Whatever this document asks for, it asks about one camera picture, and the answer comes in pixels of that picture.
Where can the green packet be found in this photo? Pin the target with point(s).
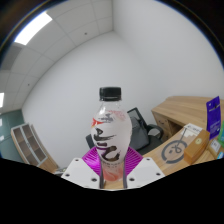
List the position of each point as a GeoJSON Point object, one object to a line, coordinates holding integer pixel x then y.
{"type": "Point", "coordinates": [221, 131]}

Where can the wooden side desk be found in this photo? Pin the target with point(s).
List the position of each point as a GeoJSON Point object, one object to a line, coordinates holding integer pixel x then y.
{"type": "Point", "coordinates": [183, 110]}

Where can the purple packet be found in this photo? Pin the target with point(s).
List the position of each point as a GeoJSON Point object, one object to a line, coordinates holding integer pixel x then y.
{"type": "Point", "coordinates": [214, 116]}

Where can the white sheet with circle print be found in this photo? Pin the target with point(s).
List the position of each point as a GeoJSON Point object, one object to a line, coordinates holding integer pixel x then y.
{"type": "Point", "coordinates": [175, 148]}

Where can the black mesh-back office chair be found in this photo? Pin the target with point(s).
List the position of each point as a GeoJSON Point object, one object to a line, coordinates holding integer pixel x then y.
{"type": "Point", "coordinates": [141, 133]}

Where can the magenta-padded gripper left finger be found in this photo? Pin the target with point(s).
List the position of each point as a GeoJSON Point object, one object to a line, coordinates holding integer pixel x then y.
{"type": "Point", "coordinates": [76, 172]}

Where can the orange-brown small box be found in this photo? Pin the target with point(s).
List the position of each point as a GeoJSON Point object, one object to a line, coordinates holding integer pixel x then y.
{"type": "Point", "coordinates": [197, 146]}

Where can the clear drink bottle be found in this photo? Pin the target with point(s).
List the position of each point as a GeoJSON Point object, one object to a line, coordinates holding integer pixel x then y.
{"type": "Point", "coordinates": [111, 133]}

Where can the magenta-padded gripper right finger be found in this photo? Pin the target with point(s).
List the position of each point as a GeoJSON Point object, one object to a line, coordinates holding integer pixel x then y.
{"type": "Point", "coordinates": [145, 171]}

